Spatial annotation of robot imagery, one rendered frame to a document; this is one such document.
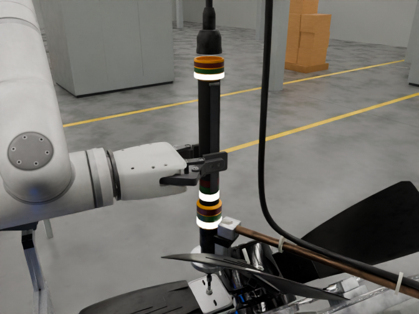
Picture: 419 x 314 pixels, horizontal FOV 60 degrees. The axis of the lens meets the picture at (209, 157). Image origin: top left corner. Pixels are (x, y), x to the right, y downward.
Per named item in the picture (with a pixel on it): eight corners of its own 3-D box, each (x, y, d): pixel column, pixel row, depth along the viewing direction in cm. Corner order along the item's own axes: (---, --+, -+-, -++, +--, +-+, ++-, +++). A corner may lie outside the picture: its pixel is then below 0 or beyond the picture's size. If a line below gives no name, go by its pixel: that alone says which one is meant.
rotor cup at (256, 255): (277, 301, 81) (257, 245, 86) (308, 293, 68) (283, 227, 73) (218, 323, 76) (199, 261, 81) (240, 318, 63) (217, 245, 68)
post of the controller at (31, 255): (45, 289, 115) (32, 238, 107) (34, 292, 114) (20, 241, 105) (45, 283, 117) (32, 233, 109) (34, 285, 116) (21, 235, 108)
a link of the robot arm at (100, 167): (90, 190, 57) (110, 186, 58) (98, 219, 50) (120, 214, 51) (82, 141, 54) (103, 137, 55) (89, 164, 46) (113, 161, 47)
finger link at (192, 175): (141, 178, 53) (167, 164, 57) (182, 194, 49) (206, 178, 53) (141, 171, 52) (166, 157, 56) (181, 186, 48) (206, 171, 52)
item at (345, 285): (347, 290, 89) (360, 286, 86) (332, 296, 86) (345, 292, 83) (342, 279, 90) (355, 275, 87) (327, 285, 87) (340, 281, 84)
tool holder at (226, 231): (244, 260, 67) (246, 215, 63) (226, 283, 62) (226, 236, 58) (203, 243, 72) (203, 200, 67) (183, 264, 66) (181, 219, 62)
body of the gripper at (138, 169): (103, 183, 58) (170, 170, 62) (115, 217, 50) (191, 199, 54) (96, 140, 55) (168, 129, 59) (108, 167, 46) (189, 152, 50)
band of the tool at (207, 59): (229, 77, 54) (229, 57, 52) (214, 83, 50) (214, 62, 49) (204, 74, 56) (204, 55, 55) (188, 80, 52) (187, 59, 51)
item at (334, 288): (286, 314, 76) (377, 276, 96) (293, 313, 74) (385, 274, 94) (282, 303, 77) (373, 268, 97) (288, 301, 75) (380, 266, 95)
